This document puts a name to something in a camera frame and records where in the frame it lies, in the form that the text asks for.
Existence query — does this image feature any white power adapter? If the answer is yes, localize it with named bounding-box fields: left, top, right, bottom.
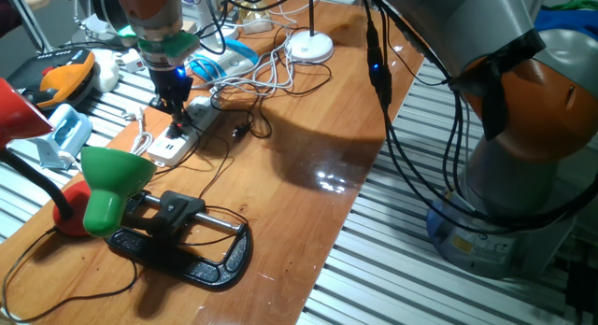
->
left=119, top=48, right=147, bottom=74

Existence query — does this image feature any thick white power strip cord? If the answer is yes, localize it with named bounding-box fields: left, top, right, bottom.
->
left=205, top=44, right=293, bottom=98

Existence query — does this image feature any white rounded object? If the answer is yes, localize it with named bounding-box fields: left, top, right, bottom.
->
left=91, top=49, right=121, bottom=93

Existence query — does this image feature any green clamp desk lamp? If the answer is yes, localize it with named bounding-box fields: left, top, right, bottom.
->
left=79, top=146, right=254, bottom=291

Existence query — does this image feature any white shade desk lamp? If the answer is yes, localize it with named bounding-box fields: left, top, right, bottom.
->
left=285, top=0, right=335, bottom=64

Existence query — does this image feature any white and blue LED lamp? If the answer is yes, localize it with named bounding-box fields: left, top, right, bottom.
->
left=185, top=0, right=261, bottom=82

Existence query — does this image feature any gold foil bag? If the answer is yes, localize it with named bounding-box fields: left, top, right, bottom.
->
left=240, top=0, right=275, bottom=35

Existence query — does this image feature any dark sleeved person forearm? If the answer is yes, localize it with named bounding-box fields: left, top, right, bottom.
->
left=0, top=0, right=24, bottom=36

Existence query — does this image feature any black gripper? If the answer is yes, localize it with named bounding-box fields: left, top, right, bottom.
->
left=148, top=65, right=194, bottom=128

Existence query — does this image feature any braided white cord with plug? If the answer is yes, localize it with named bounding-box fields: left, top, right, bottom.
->
left=58, top=105, right=155, bottom=172

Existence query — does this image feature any grey slanted metal rod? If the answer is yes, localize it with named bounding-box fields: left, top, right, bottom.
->
left=4, top=0, right=53, bottom=54

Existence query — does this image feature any light blue clothes iron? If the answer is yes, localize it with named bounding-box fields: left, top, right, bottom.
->
left=35, top=103, right=93, bottom=171

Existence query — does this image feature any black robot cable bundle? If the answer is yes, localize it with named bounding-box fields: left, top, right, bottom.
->
left=362, top=0, right=598, bottom=233

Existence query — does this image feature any white power strip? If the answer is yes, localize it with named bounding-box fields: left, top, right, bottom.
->
left=147, top=94, right=223, bottom=168

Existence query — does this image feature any red desk lamp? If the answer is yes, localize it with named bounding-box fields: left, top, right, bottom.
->
left=0, top=77, right=93, bottom=238

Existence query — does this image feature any black lamp power cord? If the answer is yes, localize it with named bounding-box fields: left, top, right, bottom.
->
left=208, top=25, right=334, bottom=140
left=153, top=123, right=251, bottom=247
left=2, top=107, right=251, bottom=324

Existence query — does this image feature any black round device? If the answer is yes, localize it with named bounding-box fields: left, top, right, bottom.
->
left=91, top=0, right=132, bottom=35

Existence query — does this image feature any robot teach pendant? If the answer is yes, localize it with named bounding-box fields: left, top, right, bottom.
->
left=7, top=47, right=97, bottom=112

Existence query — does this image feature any blue plastic bag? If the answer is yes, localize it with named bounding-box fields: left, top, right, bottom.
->
left=534, top=7, right=598, bottom=36

